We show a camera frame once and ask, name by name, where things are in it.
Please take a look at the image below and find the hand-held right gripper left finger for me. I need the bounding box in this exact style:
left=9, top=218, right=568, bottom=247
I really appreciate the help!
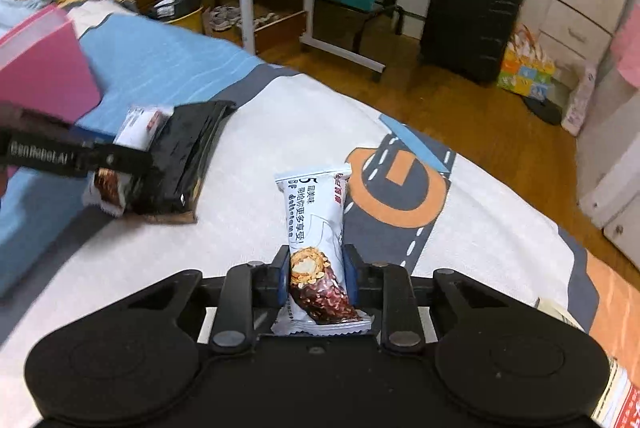
left=125, top=247, right=293, bottom=357

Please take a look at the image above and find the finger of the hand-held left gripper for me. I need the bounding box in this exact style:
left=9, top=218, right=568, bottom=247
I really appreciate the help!
left=74, top=144, right=154, bottom=180

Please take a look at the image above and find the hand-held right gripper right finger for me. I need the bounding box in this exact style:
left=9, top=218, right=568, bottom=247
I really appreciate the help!
left=342, top=243, right=511, bottom=355

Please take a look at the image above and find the white chocolate roll snack packet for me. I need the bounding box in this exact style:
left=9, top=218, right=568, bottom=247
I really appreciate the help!
left=271, top=168, right=375, bottom=338
left=82, top=105, right=174, bottom=217

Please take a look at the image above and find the black snack packet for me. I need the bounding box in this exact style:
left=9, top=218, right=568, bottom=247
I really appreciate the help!
left=125, top=100, right=239, bottom=225

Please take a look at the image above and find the pink cardboard box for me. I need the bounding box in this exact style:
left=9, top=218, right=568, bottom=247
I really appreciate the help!
left=0, top=4, right=104, bottom=125

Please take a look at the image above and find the large cream snack bag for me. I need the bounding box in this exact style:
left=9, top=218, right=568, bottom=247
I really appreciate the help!
left=537, top=298, right=640, bottom=428

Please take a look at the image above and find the black bag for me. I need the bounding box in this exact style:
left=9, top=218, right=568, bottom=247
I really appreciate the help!
left=147, top=0, right=204, bottom=23

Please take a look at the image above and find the pair of grey shoes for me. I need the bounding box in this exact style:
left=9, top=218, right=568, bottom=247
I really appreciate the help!
left=207, top=5, right=247, bottom=32

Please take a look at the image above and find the dark round stand base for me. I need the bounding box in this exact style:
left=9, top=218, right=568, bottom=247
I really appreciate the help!
left=525, top=98, right=564, bottom=127

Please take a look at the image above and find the colourful gift bag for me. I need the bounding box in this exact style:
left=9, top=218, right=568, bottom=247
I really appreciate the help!
left=496, top=24, right=557, bottom=102

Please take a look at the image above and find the white door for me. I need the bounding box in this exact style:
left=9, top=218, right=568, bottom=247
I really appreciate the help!
left=575, top=68, right=640, bottom=269

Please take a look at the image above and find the pink patterned plastic bag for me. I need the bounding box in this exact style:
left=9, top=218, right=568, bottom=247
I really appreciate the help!
left=561, top=65, right=599, bottom=137

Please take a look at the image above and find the black suitcase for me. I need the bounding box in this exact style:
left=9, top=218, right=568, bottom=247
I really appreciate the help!
left=419, top=0, right=527, bottom=85

